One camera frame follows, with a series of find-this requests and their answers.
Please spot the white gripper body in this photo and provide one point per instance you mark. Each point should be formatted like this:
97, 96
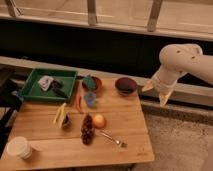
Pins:
165, 79

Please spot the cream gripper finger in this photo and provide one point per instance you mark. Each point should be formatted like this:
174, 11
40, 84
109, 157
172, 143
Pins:
164, 97
148, 86

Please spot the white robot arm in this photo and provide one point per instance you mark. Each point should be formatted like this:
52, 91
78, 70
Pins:
176, 61

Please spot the dark maroon bowl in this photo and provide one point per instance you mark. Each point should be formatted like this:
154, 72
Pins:
125, 86

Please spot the orange bowl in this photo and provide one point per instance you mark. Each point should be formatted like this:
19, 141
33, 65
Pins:
98, 84

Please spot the teal sponge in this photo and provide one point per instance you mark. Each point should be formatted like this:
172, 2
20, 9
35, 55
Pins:
89, 82

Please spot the blue plastic cup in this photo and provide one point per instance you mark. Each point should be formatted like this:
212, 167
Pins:
90, 98

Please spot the orange peach fruit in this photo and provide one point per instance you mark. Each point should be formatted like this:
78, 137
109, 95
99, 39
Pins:
99, 121

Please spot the silver fork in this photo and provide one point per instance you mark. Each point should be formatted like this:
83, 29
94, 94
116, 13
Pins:
116, 141

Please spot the red chili pepper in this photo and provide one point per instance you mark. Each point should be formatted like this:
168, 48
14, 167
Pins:
78, 103

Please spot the dark grape bunch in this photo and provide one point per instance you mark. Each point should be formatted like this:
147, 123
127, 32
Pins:
87, 130

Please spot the black tool in tray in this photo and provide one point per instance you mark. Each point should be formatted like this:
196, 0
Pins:
56, 88

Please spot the green plastic tray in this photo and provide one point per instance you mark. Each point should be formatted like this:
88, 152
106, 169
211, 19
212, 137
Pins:
32, 92

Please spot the white grey packet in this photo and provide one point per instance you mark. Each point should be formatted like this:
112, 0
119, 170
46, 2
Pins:
45, 82

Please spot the dark chair at left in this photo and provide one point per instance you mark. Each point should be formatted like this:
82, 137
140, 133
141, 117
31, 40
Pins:
7, 100

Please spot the white lidded cup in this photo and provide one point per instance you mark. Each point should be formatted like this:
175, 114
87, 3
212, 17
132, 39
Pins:
19, 147

